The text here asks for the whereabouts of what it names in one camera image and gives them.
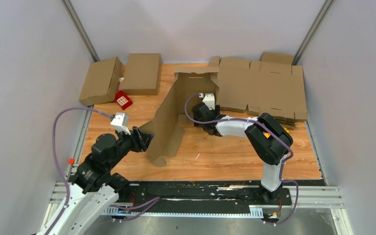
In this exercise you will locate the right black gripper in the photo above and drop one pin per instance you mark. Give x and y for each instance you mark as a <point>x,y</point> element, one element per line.
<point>217,112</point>

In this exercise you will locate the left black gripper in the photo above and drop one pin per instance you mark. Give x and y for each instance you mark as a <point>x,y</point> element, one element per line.
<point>140,140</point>

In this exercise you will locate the cardboard box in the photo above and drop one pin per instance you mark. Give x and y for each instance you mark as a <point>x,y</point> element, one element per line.
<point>142,74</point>
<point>101,83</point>
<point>169,119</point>

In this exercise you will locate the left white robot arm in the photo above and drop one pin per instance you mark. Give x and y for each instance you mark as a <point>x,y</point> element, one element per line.
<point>93,187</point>

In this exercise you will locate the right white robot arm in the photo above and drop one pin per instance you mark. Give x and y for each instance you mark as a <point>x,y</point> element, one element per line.
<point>269,139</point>

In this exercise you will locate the folded cardboard box upright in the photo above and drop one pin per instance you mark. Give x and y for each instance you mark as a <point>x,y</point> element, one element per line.
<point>142,74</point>

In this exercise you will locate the red plastic block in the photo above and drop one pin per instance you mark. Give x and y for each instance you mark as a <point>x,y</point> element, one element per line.
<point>123,100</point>

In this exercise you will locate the pink white small item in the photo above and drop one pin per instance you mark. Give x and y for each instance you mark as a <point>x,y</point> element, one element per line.
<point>121,79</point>

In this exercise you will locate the stack of flat cardboard sheets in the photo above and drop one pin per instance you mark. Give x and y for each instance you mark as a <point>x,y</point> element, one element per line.
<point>271,85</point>

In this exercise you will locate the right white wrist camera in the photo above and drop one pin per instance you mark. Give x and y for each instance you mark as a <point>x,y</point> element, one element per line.
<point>207,100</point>

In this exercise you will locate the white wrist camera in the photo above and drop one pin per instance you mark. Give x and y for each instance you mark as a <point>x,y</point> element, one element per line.
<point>207,100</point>
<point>119,123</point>

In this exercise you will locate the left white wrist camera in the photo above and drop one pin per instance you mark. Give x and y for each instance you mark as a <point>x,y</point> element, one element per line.
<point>119,123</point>

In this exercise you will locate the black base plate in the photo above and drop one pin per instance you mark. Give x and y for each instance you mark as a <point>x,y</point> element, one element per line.
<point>218,199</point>

